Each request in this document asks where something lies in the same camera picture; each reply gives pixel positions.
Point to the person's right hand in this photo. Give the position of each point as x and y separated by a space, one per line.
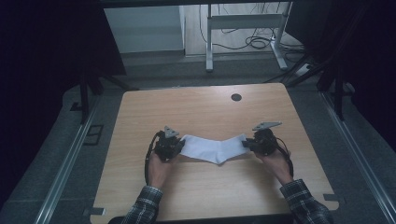
277 165

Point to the black metal stand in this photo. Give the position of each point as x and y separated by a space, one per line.
84 99
339 93

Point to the white sock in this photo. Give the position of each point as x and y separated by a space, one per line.
202 158
207 149

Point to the person's left hand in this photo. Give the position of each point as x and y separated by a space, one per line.
160 171

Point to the black round table grommet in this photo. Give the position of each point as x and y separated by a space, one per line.
236 97

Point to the white panel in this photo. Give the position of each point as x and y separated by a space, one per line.
143 29

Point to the white metal desk frame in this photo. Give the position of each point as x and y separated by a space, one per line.
246 21

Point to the aluminium rail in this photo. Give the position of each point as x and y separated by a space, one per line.
67 168
358 155

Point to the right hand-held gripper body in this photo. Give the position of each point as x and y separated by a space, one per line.
264 141

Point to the white power strip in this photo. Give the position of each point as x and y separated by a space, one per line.
302 69

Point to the dark curtain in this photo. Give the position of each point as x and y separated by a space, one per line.
46 46
367 46

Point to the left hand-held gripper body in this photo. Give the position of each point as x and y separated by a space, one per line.
166 144

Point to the grey tape piece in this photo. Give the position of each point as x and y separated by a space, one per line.
330 197
95 212

